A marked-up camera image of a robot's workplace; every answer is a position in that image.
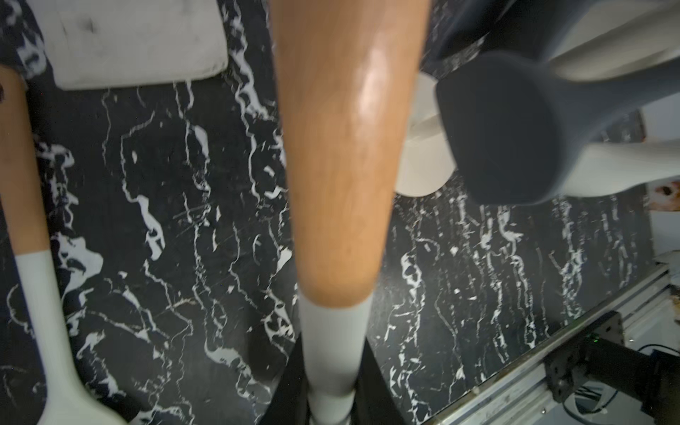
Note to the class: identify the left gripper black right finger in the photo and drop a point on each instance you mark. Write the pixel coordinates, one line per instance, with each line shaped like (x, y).
(373, 403)

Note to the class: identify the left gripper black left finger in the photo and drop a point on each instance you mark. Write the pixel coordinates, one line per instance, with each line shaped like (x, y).
(289, 405)

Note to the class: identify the cream spoon wooden handle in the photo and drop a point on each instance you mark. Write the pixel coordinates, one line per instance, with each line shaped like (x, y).
(68, 401)

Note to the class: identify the grey spatula mint handle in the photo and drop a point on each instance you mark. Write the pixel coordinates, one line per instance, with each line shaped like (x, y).
(515, 128)

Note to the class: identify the cream spatula wooden handle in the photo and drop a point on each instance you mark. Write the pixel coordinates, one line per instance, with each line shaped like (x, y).
(345, 76)

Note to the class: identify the cream slotted turner wooden handle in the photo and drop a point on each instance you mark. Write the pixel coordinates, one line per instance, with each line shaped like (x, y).
(604, 169)

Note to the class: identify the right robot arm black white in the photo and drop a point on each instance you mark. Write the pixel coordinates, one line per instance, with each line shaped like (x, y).
(652, 379)

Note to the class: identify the cream utensil rack stand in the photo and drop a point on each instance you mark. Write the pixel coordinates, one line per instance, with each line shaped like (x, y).
(426, 162)

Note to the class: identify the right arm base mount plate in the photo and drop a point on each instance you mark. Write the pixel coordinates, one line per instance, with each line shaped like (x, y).
(566, 366)

